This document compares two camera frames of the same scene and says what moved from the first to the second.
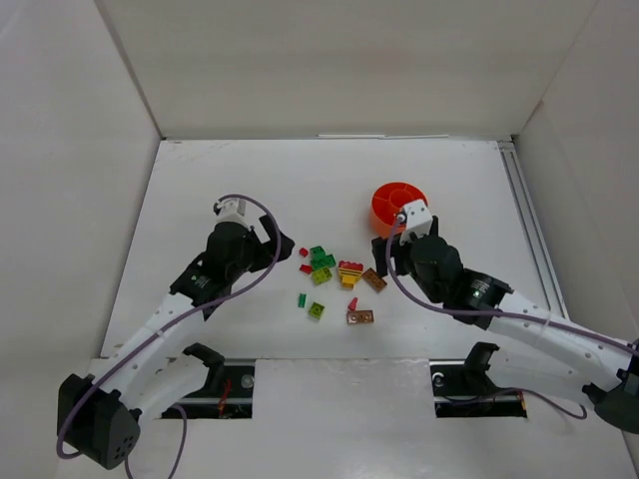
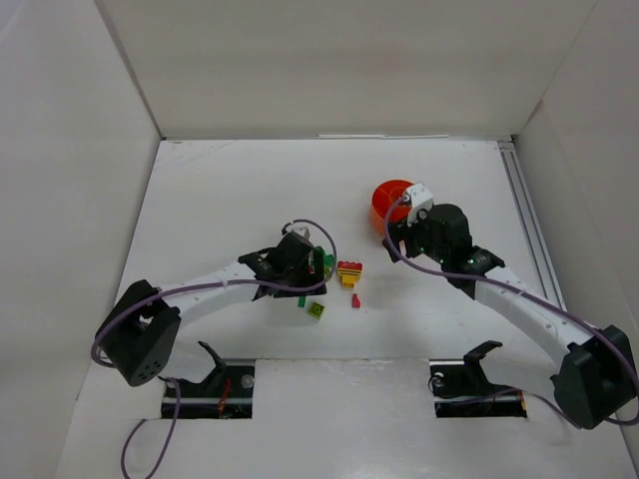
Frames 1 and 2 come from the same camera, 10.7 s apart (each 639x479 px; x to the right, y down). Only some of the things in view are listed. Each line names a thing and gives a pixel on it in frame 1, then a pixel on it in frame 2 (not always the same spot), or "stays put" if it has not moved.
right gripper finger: x=379 y=250 → x=393 y=232
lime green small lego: x=317 y=310 stays put
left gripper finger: x=286 y=247 → x=278 y=292
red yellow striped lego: x=349 y=271 stays put
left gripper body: x=270 y=241 → x=310 y=264
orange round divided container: x=389 y=200 stays put
